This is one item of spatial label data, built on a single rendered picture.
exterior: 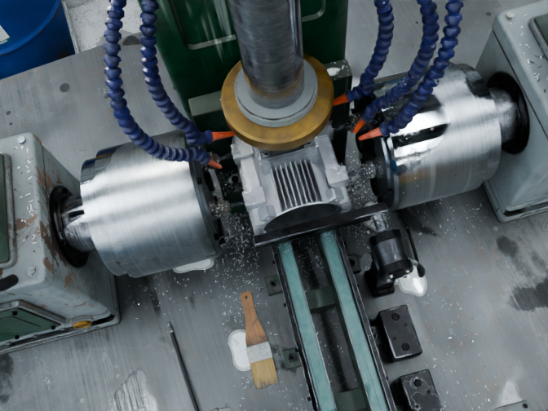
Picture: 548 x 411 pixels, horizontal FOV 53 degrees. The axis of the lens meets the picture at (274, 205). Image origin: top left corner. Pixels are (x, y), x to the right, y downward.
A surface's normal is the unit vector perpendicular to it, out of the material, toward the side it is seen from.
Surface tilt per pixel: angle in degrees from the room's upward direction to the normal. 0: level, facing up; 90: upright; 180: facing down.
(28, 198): 0
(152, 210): 28
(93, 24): 0
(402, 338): 0
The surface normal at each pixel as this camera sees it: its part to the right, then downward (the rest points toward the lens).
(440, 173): 0.18, 0.61
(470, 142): 0.09, 0.28
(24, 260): -0.08, -0.37
